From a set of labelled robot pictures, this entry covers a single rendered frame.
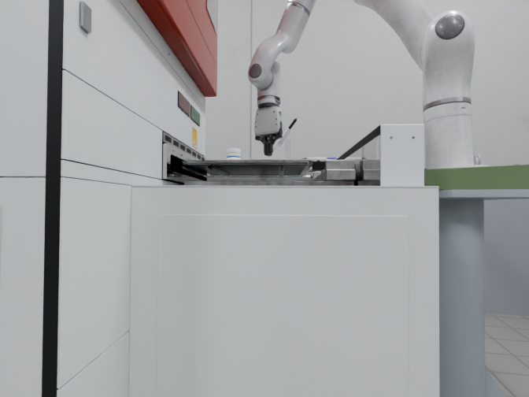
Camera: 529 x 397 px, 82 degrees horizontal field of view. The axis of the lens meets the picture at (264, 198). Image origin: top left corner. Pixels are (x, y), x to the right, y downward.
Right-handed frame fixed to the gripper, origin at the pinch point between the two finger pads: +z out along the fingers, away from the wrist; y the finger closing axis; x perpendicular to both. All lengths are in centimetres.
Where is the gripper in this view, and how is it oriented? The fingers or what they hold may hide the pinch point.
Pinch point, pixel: (268, 150)
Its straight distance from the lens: 111.7
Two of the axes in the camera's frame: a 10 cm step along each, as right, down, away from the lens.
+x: -4.7, -0.2, -8.8
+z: -0.1, 10.0, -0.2
